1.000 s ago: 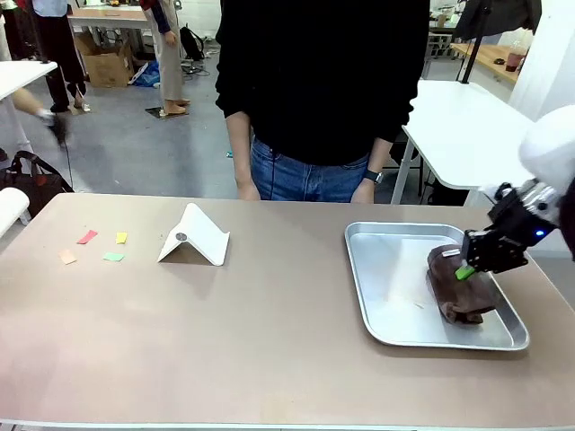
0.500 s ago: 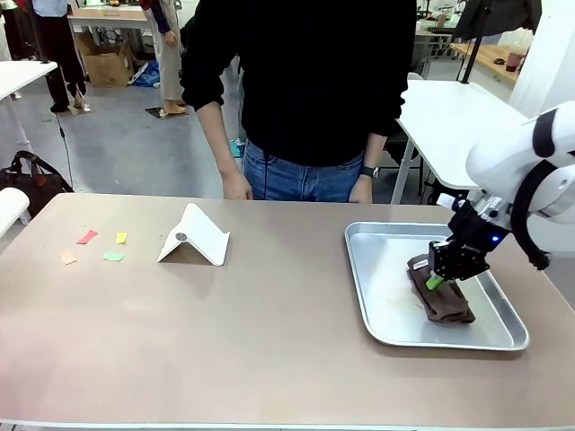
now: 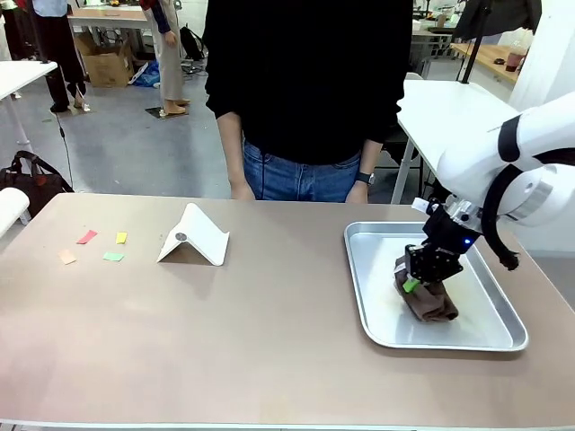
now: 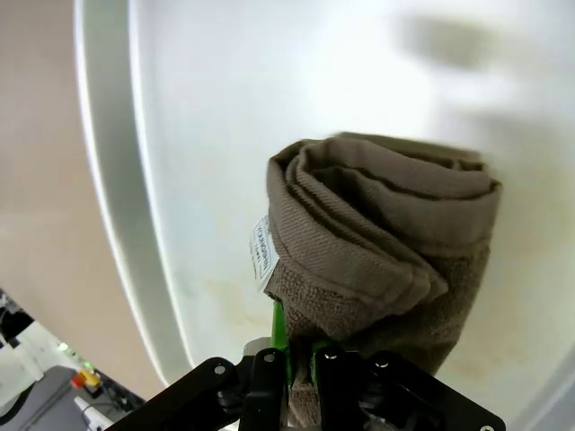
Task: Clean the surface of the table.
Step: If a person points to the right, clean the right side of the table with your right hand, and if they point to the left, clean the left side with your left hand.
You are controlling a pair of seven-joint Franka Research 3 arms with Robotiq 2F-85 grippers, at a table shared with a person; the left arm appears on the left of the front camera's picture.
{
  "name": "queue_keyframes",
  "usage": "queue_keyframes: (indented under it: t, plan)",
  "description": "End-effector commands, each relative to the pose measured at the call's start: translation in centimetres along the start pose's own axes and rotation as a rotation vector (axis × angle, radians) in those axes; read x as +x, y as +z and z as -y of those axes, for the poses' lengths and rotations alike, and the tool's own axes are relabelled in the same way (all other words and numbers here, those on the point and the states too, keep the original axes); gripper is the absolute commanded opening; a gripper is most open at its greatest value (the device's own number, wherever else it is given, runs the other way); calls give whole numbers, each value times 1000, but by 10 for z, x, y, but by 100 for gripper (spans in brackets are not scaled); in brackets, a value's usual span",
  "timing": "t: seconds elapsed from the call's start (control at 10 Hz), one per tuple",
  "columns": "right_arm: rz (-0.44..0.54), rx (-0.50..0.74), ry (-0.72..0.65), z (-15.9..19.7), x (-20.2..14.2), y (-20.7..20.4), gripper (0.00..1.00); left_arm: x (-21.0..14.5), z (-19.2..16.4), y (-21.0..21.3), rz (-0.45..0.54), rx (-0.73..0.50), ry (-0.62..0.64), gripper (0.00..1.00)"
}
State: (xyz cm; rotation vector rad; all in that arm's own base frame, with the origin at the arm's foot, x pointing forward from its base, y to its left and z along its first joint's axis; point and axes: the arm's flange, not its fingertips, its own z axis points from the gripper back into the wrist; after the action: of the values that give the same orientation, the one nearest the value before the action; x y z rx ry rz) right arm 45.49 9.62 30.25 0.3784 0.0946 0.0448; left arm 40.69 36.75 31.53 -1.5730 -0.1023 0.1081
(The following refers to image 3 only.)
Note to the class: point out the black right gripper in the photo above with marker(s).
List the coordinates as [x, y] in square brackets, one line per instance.
[444, 238]

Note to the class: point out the brown cloth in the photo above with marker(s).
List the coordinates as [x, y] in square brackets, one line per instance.
[431, 305]

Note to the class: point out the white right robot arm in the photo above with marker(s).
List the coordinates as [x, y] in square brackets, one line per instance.
[471, 152]

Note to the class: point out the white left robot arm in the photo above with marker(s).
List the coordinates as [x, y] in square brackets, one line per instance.
[13, 206]

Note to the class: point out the person's left forearm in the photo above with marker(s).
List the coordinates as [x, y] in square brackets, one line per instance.
[370, 155]

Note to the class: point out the person's right forearm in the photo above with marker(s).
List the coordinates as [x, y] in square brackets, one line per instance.
[233, 152]

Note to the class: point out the person's left hand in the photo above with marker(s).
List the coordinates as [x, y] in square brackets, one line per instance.
[357, 194]

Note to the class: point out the person's right hand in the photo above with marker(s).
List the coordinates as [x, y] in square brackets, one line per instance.
[242, 193]

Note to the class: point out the metal tray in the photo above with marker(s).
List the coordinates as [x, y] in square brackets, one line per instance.
[386, 323]

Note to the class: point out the black wristwatch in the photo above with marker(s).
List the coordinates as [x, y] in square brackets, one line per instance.
[365, 178]

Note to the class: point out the large white table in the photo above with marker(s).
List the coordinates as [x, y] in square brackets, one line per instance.
[431, 112]

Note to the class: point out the black stand pole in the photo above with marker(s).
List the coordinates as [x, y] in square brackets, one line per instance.
[471, 63]

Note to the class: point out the wooden top table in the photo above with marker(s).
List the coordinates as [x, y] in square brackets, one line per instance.
[489, 60]

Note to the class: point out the red cup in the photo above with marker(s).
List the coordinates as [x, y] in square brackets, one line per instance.
[515, 63]

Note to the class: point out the white folded stand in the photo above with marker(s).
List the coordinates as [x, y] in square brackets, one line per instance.
[202, 233]

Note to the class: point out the person in black sweater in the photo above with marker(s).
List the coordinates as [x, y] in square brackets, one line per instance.
[305, 67]

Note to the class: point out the dark hanging jacket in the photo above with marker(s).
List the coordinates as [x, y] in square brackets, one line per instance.
[494, 18]

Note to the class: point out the yellow paper slip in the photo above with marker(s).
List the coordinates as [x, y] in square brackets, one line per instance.
[121, 238]

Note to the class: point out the person in beige trousers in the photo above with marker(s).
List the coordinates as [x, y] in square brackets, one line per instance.
[170, 63]

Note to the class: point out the blue bag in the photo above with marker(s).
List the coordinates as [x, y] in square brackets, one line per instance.
[150, 76]

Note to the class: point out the red paper slip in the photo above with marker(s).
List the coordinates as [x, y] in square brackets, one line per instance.
[86, 237]

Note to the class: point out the orange paper slip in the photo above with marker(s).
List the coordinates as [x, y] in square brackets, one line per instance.
[67, 257]

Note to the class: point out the cardboard box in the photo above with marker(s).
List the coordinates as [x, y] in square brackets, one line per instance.
[105, 67]

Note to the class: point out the light brown top table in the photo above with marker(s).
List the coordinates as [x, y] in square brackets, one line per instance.
[108, 18]

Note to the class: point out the person in black trousers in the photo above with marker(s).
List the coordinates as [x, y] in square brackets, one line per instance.
[56, 40]

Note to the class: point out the small white table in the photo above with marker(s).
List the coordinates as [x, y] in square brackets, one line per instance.
[22, 74]

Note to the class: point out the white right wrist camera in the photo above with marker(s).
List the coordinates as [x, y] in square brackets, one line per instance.
[419, 204]

